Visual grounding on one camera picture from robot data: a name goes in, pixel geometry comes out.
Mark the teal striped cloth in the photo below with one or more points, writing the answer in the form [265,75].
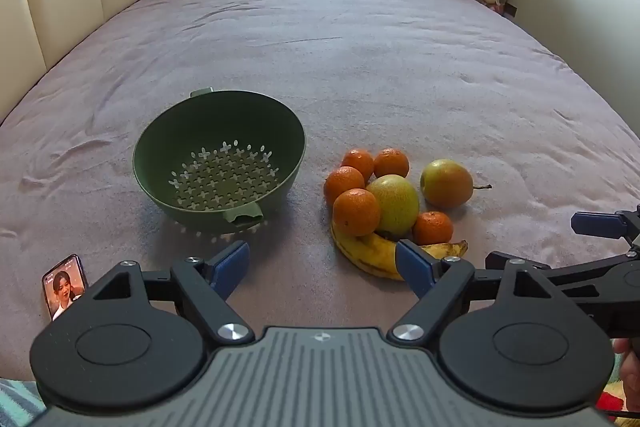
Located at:
[20,402]

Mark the smartphone with lit screen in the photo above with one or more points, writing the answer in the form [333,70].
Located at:
[62,289]

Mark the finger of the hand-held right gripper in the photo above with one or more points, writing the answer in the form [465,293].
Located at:
[575,279]
[595,223]

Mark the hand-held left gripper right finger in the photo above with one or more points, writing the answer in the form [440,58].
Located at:
[412,264]

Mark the person's right hand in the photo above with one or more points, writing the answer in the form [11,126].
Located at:
[631,372]

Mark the green colander bowl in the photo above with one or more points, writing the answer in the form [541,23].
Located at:
[220,127]

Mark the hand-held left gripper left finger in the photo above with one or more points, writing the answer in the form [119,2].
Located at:
[232,264]

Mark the pink bed blanket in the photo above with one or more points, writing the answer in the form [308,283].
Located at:
[350,57]

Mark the red and yellow cloth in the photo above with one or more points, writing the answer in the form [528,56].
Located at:
[622,407]

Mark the yellow-green lemon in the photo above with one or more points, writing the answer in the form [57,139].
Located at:
[395,204]

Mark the orange mandarin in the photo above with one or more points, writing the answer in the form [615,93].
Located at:
[433,228]
[344,185]
[356,212]
[391,162]
[358,163]

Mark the spotted yellow banana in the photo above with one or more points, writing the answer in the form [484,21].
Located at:
[370,254]

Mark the yellow pear with red blush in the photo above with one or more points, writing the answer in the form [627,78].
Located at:
[446,183]

